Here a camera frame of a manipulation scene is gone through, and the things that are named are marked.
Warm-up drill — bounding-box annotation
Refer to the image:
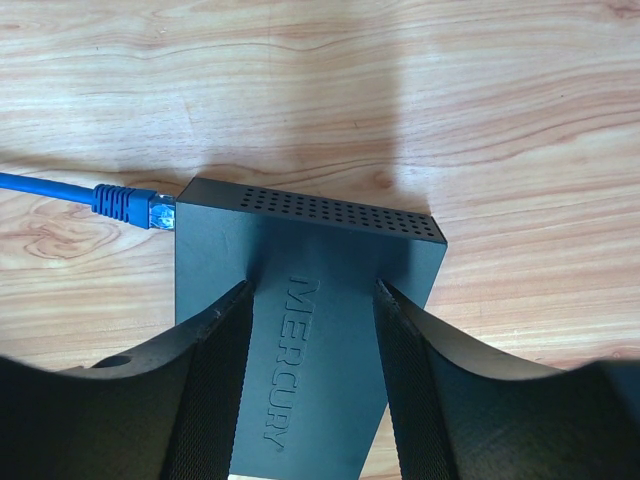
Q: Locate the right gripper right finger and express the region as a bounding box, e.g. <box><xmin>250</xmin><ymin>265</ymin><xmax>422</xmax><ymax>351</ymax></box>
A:
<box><xmin>374</xmin><ymin>281</ymin><xmax>639</xmax><ymax>479</ymax></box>

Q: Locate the blue ethernet cable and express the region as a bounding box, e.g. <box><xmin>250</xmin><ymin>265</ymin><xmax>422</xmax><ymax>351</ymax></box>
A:
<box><xmin>0</xmin><ymin>171</ymin><xmax>176</xmax><ymax>232</ymax></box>

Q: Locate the black network switch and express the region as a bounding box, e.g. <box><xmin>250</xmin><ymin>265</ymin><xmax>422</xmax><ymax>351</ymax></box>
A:
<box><xmin>175</xmin><ymin>178</ymin><xmax>447</xmax><ymax>479</ymax></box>

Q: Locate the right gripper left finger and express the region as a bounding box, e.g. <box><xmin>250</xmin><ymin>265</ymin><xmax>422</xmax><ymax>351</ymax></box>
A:
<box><xmin>1</xmin><ymin>282</ymin><xmax>254</xmax><ymax>479</ymax></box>

